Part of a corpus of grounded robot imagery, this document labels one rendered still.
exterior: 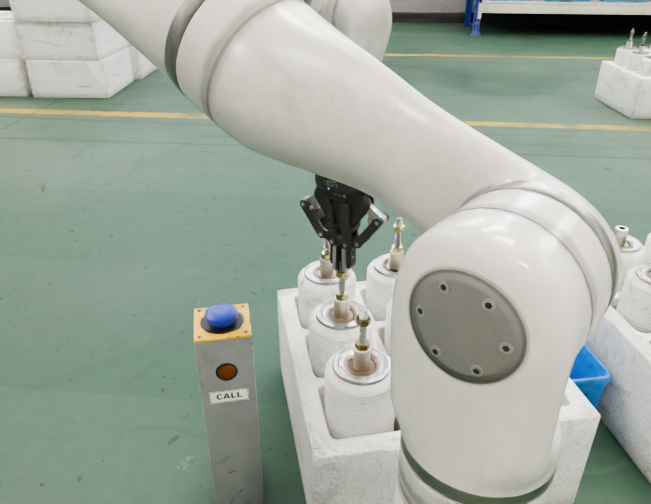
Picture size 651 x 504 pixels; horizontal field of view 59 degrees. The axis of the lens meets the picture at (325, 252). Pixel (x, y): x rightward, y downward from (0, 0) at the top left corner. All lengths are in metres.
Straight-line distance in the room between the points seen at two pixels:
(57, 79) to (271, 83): 2.99
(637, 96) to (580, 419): 2.26
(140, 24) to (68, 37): 2.84
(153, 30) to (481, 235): 0.23
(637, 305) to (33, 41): 2.91
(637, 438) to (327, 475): 0.52
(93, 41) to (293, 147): 2.86
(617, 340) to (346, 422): 0.50
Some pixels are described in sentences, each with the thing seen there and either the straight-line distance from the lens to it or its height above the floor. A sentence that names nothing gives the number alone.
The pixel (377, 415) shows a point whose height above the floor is 0.21.
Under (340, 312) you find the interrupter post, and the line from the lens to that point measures 0.84.
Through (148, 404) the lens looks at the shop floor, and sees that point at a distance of 1.12.
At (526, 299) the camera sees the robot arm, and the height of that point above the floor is 0.61.
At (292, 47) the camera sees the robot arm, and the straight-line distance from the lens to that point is 0.33.
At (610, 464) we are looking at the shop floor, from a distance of 1.08.
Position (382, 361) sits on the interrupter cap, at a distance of 0.77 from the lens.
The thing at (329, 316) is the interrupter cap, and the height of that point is 0.25.
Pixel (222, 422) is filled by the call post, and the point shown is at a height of 0.18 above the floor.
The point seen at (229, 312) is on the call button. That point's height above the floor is 0.33.
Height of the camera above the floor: 0.74
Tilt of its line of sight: 29 degrees down
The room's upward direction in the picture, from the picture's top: straight up
